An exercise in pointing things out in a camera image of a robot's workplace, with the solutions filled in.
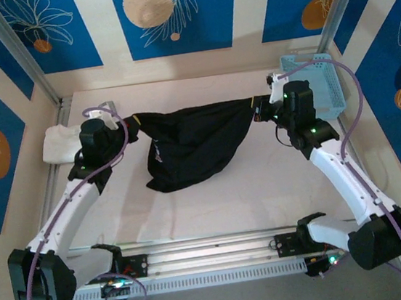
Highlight black t-shirt with rose print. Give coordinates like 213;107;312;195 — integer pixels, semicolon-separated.
128;94;271;196

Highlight folded white t-shirt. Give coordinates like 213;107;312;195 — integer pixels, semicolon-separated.
39;121;88;167

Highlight light blue plastic basket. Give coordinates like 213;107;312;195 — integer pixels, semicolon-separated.
279;48;349;125

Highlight black controller board with LED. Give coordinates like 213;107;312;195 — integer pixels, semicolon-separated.
303;251;350;279
99;278;134;300

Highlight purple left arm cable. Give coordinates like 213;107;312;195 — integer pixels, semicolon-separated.
5;103;149;300

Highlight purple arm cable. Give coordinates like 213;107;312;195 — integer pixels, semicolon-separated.
5;103;149;300
280;51;401;295

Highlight thin black cable loop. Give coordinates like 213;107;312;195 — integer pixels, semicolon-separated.
274;122;299;151

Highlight aluminium side rail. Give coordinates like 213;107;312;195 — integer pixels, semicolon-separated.
35;96;84;215
337;113;388;195

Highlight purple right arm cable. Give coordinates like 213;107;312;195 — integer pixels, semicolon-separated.
280;51;401;295

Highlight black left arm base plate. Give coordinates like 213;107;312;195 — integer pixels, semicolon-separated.
120;254;151;280

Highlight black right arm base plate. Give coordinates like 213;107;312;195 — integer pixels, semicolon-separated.
273;231;309;259

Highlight aluminium front frame rails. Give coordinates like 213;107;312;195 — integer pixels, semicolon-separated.
61;215;360;289

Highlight white slotted cable duct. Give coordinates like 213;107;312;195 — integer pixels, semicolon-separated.
69;256;308;300

